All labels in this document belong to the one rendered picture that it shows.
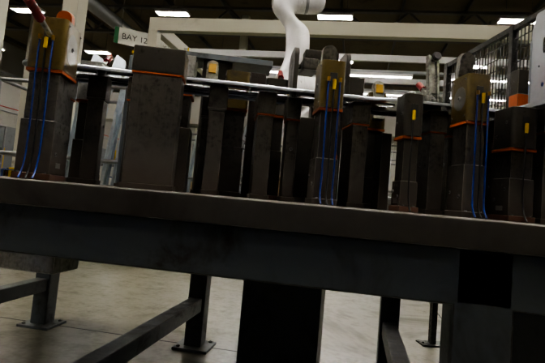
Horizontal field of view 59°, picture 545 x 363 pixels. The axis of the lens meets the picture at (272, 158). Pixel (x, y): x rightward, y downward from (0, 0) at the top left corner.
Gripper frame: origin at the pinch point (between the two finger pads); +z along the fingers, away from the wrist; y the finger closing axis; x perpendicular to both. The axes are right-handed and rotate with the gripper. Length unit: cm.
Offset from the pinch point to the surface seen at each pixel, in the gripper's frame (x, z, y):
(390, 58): 110, -202, -685
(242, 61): -23.0, 27.6, -0.2
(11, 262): -60, 92, 54
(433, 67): 39.8, 25.9, -2.2
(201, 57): -36.2, 27.4, 2.6
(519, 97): 68, 33, -6
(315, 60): 1.5, 27.9, 6.0
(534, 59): 68, 24, 5
